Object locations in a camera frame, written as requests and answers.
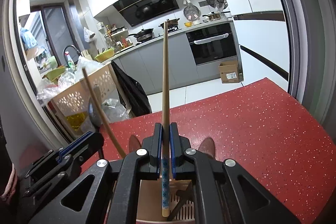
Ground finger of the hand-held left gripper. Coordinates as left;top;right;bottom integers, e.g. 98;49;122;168
28;132;92;177
24;133;105;197

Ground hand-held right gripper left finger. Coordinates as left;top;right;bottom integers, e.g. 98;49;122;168
29;123;164;224

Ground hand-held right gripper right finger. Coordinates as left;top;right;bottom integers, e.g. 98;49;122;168
169;123;300;224

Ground beige plastic utensil holder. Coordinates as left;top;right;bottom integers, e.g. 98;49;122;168
106;178;197;224

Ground blue patterned wooden chopstick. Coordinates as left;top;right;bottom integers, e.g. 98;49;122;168
161;21;171;218

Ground person's left forearm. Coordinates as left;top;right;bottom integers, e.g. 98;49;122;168
0;162;18;205

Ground yellow oil bottle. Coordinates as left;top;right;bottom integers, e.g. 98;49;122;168
66;112;90;135

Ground beige perforated storage cart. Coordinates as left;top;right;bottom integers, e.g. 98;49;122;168
50;63;118;135

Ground clear plastic bag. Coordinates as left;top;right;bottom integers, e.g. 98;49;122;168
101;98;129;122

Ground crumpled clear plastic bags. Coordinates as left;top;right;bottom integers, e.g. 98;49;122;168
37;69;76;106

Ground black garbage bag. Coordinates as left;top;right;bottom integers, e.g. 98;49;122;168
111;60;152;117

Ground green plastic basin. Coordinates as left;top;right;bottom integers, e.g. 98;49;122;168
43;68;66;83

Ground dish soap bottle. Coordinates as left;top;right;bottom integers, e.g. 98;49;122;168
65;51;75;69

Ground green colander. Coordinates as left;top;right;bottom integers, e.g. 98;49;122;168
94;48;116;62

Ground cardboard box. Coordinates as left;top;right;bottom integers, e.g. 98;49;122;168
219;60;243;84

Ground black kitchen faucet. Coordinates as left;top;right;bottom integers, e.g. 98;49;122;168
63;45;81;62

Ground black built-in oven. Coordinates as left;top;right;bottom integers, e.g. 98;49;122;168
186;22;238;66

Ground hanging white plastic bag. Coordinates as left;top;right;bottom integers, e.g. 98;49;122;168
83;27;94;43

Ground spice rack with bottles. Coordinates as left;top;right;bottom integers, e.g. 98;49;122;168
104;25;134;52

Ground blue cloth bag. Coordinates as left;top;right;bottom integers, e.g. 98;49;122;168
20;27;36;50

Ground white towel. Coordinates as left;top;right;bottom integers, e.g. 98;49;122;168
194;33;229;45

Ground black wok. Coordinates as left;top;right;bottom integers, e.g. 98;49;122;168
128;28;155;41

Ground lidded cooking pot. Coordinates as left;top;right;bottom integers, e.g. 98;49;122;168
159;18;181;30

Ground white refrigerator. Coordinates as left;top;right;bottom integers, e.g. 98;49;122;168
232;11;290;94

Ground small steel saucepan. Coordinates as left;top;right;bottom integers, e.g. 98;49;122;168
202;11;231;22

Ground silver round steamer rack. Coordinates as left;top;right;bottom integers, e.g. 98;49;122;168
183;5;201;22

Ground black range hood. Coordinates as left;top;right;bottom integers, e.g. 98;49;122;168
113;0;180;28

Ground grey sliding door frame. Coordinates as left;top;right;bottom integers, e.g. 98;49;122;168
259;0;336;125

